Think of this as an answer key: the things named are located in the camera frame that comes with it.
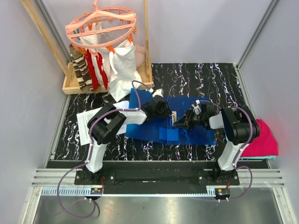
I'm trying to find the red white striped sock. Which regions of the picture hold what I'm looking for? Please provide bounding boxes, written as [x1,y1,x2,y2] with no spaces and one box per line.
[85,50,108,91]

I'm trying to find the white cloth behind hanger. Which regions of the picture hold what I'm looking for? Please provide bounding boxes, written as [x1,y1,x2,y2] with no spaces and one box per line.
[80,22,102,45]

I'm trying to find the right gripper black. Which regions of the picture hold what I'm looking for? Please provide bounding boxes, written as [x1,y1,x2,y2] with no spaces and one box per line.
[173,109,205,131]

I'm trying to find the pale pink hanging cloth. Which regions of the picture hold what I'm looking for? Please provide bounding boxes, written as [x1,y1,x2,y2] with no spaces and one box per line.
[135,44,146,68]

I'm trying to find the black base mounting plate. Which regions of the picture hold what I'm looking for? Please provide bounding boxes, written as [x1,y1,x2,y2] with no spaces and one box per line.
[74,166,240,186]

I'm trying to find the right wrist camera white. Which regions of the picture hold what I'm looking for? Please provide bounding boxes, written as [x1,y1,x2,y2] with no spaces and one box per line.
[192,100,201,115]

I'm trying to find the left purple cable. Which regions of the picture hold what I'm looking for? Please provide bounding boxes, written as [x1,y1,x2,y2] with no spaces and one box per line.
[56,80,155,219]

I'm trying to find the black marble pattern mat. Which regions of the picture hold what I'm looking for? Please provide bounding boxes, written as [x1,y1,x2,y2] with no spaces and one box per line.
[53,63,245,161]

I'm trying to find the white hanging towel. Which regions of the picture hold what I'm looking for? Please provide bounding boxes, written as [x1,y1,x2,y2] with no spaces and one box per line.
[109,40,142,102]

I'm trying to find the white printed paper files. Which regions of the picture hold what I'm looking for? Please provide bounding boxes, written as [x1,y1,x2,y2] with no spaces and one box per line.
[77,100,129,146]

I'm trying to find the brown striped sock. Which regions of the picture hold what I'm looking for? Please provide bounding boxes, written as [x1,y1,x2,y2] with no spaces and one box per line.
[69,44,93,92]

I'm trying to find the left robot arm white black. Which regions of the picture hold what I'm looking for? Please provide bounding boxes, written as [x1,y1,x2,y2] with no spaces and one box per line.
[82,95,171,185]

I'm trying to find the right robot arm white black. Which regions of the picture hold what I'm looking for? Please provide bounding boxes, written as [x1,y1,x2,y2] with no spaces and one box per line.
[173,100,260,185]

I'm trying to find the wooden rack frame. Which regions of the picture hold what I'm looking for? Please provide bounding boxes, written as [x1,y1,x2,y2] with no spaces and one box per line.
[21,0,153,95]

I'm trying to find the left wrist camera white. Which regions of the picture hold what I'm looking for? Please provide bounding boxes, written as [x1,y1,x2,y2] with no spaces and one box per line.
[152,89,164,98]

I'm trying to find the pink folded t-shirt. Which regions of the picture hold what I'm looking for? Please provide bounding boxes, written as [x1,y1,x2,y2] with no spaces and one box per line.
[241,119,278,157]

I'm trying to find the purple cable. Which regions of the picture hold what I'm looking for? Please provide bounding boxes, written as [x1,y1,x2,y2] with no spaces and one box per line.
[196,99,255,202]
[56,80,155,219]

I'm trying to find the pink round clip hanger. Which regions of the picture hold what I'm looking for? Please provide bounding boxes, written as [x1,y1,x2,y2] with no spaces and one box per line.
[65,0,137,56]

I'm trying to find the blue plastic folder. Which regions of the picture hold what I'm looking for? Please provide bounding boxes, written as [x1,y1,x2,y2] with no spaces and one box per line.
[125,88,215,145]

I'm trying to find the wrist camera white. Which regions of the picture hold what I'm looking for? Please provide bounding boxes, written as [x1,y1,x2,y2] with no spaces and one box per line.
[152,89,164,98]
[192,100,201,115]

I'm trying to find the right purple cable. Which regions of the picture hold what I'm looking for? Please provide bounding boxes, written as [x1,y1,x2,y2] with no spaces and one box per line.
[196,99,255,202]

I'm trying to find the teal folded garment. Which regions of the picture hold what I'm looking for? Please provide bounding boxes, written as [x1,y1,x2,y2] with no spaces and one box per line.
[240,155,276,160]

